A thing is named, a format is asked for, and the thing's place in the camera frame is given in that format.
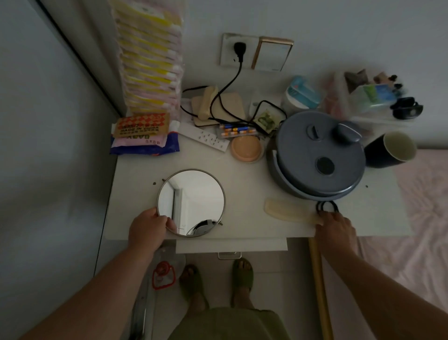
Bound person's right hand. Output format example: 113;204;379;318
314;210;359;262

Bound person's left hand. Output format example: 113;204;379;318
127;207;178;258

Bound black hair tie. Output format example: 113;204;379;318
315;200;340;215

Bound beige comb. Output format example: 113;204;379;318
264;198;325;227

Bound round metal-rimmed mirror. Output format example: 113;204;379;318
156;168;227;239

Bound white drawer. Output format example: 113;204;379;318
175;238;289;261

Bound person's right forearm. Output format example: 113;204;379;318
325;250;448;340

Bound person's left forearm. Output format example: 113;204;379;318
19;245;155;340

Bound white bedside table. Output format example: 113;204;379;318
104;115;414;243

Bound pink mattress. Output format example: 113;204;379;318
321;149;448;340

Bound blue packet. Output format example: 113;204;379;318
109;135;181;156

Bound grey rice cooker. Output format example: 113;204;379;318
266;110;367;202

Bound pink packet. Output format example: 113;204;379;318
112;131;180;149

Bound dark cup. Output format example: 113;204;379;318
364;131;418;170

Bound orange patterned packet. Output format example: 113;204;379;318
112;112;171;139

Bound white power strip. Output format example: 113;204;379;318
177;121;231;153

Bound peach round compact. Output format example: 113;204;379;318
229;134;266;164

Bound green shorts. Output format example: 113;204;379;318
168;307;292;340

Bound white wardrobe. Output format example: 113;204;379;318
0;0;155;340

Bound green patterned sachet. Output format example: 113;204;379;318
252;108;281;136

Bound pill blister pack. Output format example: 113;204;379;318
218;122;258;139

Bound clear storage box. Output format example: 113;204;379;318
330;68;425;128

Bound beige device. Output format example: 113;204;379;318
190;85;248;128

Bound stack of yellow packets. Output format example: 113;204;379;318
108;0;187;117

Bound water bottle red handle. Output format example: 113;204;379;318
140;244;187;340

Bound wooden bed frame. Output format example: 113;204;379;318
308;237;335;340

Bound wall switch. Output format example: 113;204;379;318
251;35;295;73

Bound wall socket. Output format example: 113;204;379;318
219;32;260;69

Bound black cable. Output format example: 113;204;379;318
180;41;288;138

